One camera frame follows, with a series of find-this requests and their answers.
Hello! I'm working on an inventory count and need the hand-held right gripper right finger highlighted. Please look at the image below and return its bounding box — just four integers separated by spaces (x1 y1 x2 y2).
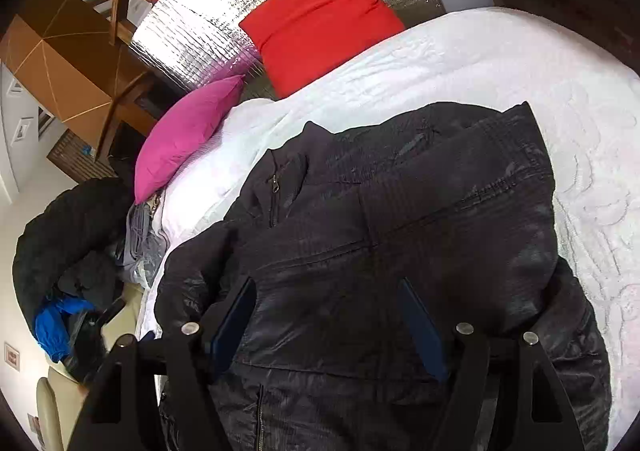
396 276 585 451

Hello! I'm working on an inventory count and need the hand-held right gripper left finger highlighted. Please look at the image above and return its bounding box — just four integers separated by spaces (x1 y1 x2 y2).
67 276 257 451

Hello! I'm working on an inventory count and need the black jacket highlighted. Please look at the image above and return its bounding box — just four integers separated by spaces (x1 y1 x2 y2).
155 101 613 451

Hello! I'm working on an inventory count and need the pile of dark clothes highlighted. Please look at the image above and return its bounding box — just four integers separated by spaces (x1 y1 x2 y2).
12 177 136 382

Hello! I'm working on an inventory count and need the grey cloth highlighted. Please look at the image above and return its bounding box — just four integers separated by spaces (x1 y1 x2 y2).
116 201 171 289

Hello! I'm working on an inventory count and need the blue cloth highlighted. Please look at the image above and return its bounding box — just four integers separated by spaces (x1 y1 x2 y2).
34 295 96 364

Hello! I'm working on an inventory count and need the pink pillow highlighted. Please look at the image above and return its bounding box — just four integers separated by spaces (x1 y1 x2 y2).
134 75 247 205

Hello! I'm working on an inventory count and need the beige chair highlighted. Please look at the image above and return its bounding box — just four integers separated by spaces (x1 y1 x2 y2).
35 363 93 451

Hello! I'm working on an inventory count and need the white bed cover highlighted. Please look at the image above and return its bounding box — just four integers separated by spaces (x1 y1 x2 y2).
135 7 640 451

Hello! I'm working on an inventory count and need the silver foil headboard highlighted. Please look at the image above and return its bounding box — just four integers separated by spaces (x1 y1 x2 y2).
129 0 443 104

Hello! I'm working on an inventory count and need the red pillow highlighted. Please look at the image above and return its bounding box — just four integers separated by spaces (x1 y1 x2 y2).
238 0 406 99

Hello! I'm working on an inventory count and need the brown wooden cabinet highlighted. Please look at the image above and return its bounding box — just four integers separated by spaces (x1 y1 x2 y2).
0 0 151 149

